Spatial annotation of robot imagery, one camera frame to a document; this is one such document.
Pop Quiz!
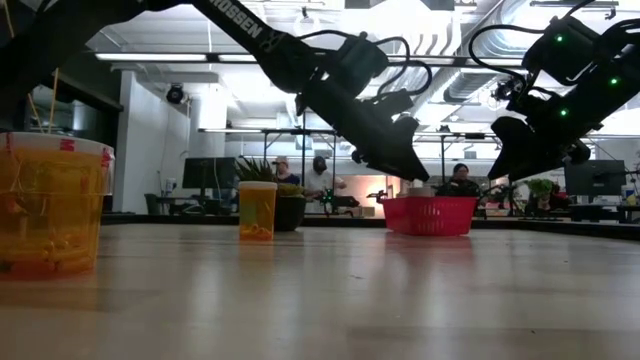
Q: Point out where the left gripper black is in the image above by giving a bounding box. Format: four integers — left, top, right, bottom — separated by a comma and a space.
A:
298, 76, 432, 183

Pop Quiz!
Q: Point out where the red plastic basket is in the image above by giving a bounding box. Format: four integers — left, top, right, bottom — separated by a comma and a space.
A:
380, 195, 479, 237

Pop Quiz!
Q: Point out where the black background workstation frame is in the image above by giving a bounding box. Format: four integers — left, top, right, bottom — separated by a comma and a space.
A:
261, 127, 515, 201

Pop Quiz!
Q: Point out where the black tripod stand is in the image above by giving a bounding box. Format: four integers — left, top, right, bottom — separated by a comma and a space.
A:
299, 112, 308, 189

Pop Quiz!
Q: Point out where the wide orange pill bottle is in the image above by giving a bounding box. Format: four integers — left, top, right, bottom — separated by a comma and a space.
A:
0, 131, 116, 276

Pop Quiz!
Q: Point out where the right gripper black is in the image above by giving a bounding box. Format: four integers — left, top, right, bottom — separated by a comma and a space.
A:
487, 83, 617, 182

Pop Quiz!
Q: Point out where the long ceiling light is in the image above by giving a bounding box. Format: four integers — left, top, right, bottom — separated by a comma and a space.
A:
94, 51, 209, 63
218, 53, 261, 64

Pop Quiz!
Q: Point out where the green background plant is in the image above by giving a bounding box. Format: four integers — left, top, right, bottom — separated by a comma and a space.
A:
527, 177, 556, 211

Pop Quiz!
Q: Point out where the succulent plant in black pot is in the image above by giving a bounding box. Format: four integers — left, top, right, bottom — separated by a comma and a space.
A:
234, 155, 308, 233

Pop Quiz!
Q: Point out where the black computer monitor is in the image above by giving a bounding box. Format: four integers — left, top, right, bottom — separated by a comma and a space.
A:
181, 156, 237, 201
563, 159, 627, 197

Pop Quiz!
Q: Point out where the orange pill bottle white cap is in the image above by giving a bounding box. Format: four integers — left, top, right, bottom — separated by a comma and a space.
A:
237, 180, 279, 243

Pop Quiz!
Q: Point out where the yellow hanging cord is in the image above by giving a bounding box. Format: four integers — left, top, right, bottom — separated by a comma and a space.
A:
27, 67, 60, 135

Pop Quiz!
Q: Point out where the person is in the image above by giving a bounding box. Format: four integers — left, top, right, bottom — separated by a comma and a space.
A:
435, 162, 482, 198
272, 155, 302, 187
304, 155, 349, 201

